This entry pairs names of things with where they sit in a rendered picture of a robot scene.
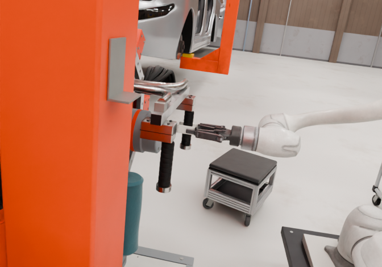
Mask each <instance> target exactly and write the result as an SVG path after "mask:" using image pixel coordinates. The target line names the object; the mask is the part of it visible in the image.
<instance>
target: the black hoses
mask: <svg viewBox="0 0 382 267"><path fill-rule="evenodd" d="M144 80H146V81H155V82H166V83H176V79H175V74H174V72H173V70H168V69H167V68H163V67H161V66H160V65H158V66H155V67H153V66H149V67H148V68H147V70H146V73H145V76H144Z"/></svg>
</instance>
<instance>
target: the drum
mask: <svg viewBox="0 0 382 267"><path fill-rule="evenodd" d="M151 113H152V112H150V111H147V110H141V109H134V108H132V120H131V137H130V151H134V152H140V153H144V152H151V153H159V152H160V150H161V142H160V141H154V140H148V139H141V138H140V125H141V121H142V120H143V119H144V118H145V117H151Z"/></svg>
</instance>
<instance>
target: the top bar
mask: <svg viewBox="0 0 382 267"><path fill-rule="evenodd" d="M189 89H190V86H189V87H188V88H187V89H185V88H183V89H181V90H177V91H175V92H174V93H173V94H172V100H171V101H170V102H169V103H168V104H167V110H166V111H165V112H157V111H153V112H152V113H151V121H150V124H153V125H157V126H161V125H162V124H163V123H164V122H165V121H166V120H167V119H168V117H169V116H170V115H171V114H172V113H173V112H174V111H175V109H176V108H177V107H178V106H179V104H180V103H181V102H182V101H183V100H184V99H185V98H186V97H187V95H188V94H189Z"/></svg>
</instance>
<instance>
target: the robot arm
mask: <svg viewBox="0 0 382 267"><path fill-rule="evenodd" d="M376 120H382V99H380V100H377V101H374V102H371V103H366V104H363V105H357V106H350V107H342V108H337V109H329V110H321V111H313V112H306V113H303V114H297V115H288V114H286V113H281V114H269V115H266V116H264V117H263V118H262V119H261V120H260V122H259V125H258V127H253V126H244V127H243V128H241V126H232V128H231V130H230V129H227V128H225V126H219V125H214V124H206V123H200V124H194V123H193V126H192V127H191V126H183V122H179V124H178V125H177V131H176V132H178V133H182V134H188V135H194V136H196V138H199V139H205V140H211V141H216V142H219V143H221V142H222V141H224V140H227V141H230V142H229V145H232V146H236V147H238V146H239V145H240V148H241V149H244V150H248V151H255V152H259V153H261V154H263V155H267V156H272V157H281V158H288V157H296V156H297V154H298V153H299V151H300V148H301V138H300V136H299V135H298V134H296V133H295V132H296V131H297V130H299V129H302V128H305V127H309V126H317V125H328V124H349V123H363V122H371V121H376ZM324 250H325V252H326V253H327V254H328V255H329V256H330V258H331V260H332V262H333V264H334V265H335V267H382V210H381V209H379V208H377V207H375V206H371V205H361V206H358V207H356V208H354V209H353V210H352V211H351V212H350V213H349V214H348V216H347V218H346V220H345V222H344V224H343V227H342V230H341V233H340V236H339V238H338V245H337V247H332V246H329V245H326V246H325V248H324Z"/></svg>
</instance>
